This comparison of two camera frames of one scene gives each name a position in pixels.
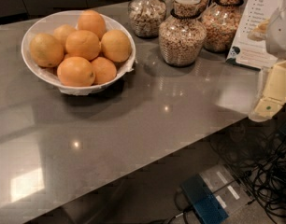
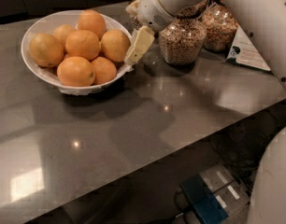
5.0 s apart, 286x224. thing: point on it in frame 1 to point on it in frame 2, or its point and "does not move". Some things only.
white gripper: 280,35 to 151,10
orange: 76,72 does not move
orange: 116,46 does not move
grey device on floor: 229,190 does not move
